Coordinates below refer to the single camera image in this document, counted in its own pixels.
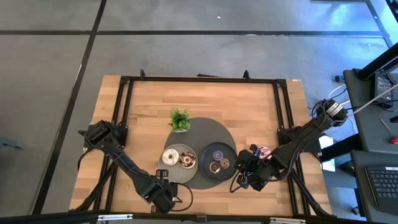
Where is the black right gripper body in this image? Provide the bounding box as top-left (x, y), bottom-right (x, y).
top-left (247, 157), bottom-right (279, 192)

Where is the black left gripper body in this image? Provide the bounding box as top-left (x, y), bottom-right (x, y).
top-left (154, 177), bottom-right (178, 202)

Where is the grey round plate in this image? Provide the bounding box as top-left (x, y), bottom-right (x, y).
top-left (158, 143), bottom-right (199, 184)

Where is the large white frosted donut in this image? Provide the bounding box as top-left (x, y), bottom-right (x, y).
top-left (162, 148), bottom-right (180, 167)

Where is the large chocolate white-striped donut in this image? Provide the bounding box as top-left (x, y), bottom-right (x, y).
top-left (178, 151), bottom-right (197, 169)

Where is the black round plate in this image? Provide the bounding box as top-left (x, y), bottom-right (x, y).
top-left (198, 142), bottom-right (239, 182)

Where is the round grey woven placemat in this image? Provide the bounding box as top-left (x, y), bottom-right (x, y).
top-left (164, 117), bottom-right (238, 190)

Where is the green plant in white pot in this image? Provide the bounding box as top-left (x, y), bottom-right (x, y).
top-left (169, 108), bottom-right (192, 134)

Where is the black desk support beam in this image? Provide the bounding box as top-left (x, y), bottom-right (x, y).
top-left (319, 133), bottom-right (364, 163)

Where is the dark grey desk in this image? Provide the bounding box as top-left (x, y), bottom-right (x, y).
top-left (343, 68), bottom-right (398, 156)
top-left (351, 149), bottom-right (398, 224)

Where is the black overhead crossbar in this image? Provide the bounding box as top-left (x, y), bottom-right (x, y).
top-left (0, 210), bottom-right (398, 224)

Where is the black keyboard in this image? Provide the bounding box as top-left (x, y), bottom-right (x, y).
top-left (365, 166), bottom-right (398, 216)

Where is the light grey rod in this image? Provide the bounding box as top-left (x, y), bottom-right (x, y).
top-left (347, 91), bottom-right (398, 118)

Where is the black power adapter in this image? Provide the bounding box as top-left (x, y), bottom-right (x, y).
top-left (374, 71), bottom-right (396, 109)

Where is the black diagonal beam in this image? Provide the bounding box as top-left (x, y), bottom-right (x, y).
top-left (354, 42), bottom-right (398, 81)

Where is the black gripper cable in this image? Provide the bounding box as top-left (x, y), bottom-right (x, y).
top-left (229, 166), bottom-right (248, 194)

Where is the black looped cable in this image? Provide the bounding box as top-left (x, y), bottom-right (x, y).
top-left (169, 182), bottom-right (194, 213)

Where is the black aluminium table frame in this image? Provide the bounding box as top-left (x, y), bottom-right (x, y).
top-left (70, 68), bottom-right (333, 218)

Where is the white floor cable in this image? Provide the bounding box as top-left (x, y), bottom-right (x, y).
top-left (328, 83), bottom-right (353, 107)

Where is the red-handled screwdriver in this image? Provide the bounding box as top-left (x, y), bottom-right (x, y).
top-left (378, 117), bottom-right (398, 145)

